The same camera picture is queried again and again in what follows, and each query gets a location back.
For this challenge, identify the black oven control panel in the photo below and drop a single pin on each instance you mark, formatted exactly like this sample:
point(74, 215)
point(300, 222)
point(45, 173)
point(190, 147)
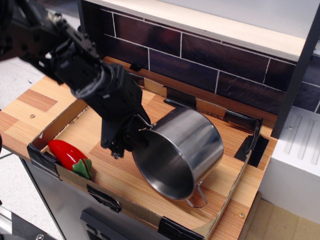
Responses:
point(99, 227)

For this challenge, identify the red chili pepper toy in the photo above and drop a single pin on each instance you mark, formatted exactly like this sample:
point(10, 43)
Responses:
point(71, 158)

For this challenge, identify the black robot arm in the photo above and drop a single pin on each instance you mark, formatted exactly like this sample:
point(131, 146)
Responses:
point(46, 41)

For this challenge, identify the white ribbed sink drainer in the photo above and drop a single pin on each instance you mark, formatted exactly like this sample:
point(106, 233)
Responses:
point(292, 178)

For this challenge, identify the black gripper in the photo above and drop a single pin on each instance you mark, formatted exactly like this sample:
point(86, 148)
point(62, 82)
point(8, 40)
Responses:
point(117, 99)

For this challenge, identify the shiny metal pot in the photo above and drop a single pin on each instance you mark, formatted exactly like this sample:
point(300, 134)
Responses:
point(182, 149)

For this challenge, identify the dark brick backsplash panel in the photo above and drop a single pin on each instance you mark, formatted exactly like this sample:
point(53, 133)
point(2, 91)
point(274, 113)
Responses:
point(235, 65)

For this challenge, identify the cardboard fence with black tape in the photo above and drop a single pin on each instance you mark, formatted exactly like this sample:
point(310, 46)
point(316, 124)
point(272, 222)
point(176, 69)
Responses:
point(119, 191)

